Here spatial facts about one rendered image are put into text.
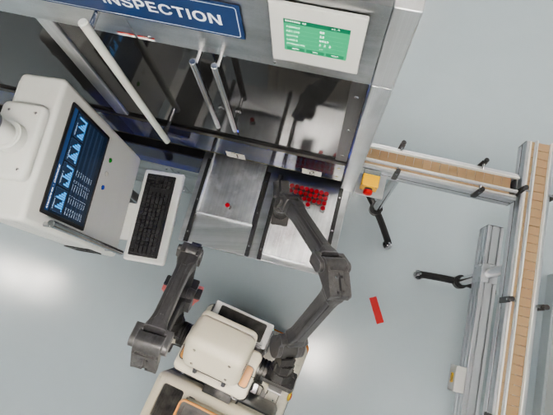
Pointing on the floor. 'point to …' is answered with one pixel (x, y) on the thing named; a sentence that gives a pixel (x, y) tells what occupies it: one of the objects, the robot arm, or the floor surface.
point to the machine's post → (383, 83)
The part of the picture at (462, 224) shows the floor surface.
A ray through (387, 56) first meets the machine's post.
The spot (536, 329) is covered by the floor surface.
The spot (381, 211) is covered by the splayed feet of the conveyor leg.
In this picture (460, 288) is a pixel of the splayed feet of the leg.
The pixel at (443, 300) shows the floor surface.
